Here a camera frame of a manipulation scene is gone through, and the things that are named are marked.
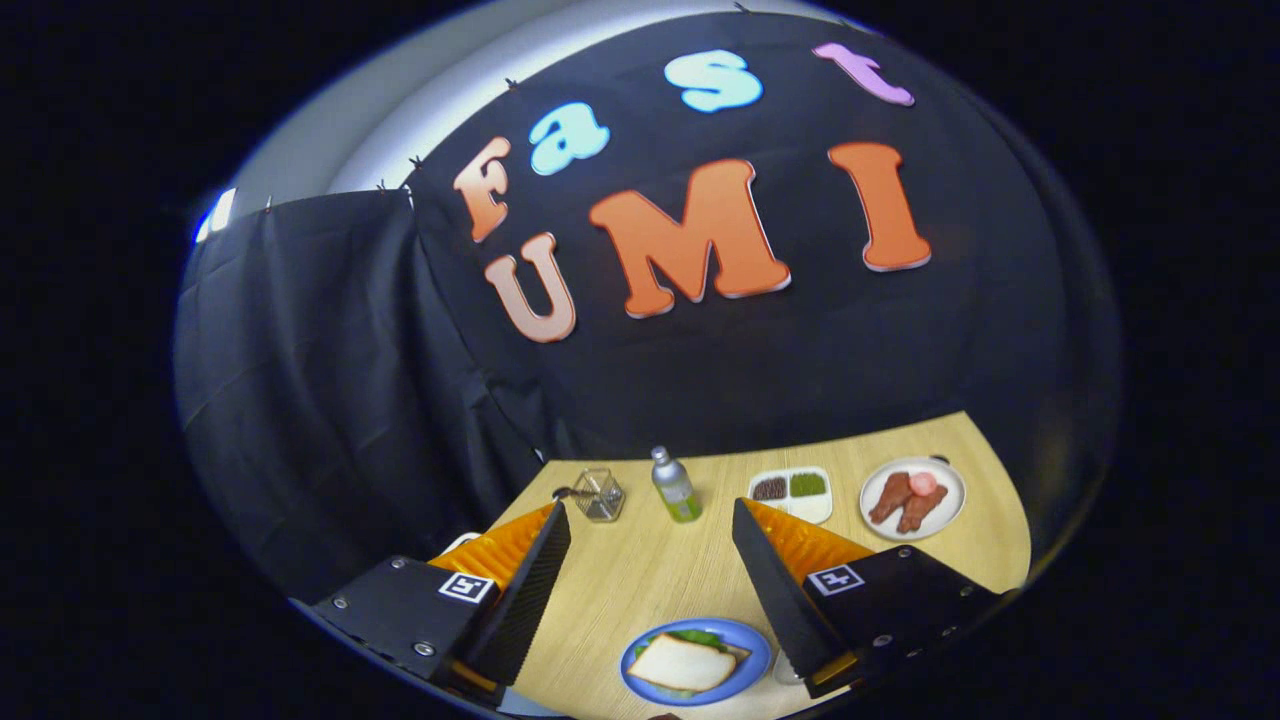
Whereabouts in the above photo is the white divided tray with beans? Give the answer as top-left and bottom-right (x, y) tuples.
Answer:
(748, 466), (834, 526)

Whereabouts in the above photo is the blue plate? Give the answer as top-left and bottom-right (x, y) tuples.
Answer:
(620, 617), (773, 708)

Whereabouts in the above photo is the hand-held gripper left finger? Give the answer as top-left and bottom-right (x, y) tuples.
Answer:
(310, 500), (573, 701)

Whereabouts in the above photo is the toasted bread slice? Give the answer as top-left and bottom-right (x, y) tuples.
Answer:
(627, 633), (739, 694)

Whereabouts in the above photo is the wire utensil holder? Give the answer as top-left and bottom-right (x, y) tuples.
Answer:
(572, 467), (626, 523)

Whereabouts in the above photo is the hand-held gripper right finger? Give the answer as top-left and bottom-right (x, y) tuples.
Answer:
(730, 497), (1001, 698)

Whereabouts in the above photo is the green lettuce leaf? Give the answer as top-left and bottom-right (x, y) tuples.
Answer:
(633, 628), (753, 701)

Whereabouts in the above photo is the brown meat piece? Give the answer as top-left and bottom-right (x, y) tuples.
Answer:
(897, 484), (949, 534)
(868, 472), (913, 525)

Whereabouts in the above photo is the green drink bottle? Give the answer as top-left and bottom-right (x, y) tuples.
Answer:
(651, 446), (703, 525)

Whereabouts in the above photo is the small ceiling light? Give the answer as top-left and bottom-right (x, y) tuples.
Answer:
(195, 187), (238, 244)

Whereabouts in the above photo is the white oval plate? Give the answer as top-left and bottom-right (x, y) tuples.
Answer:
(859, 457), (967, 542)

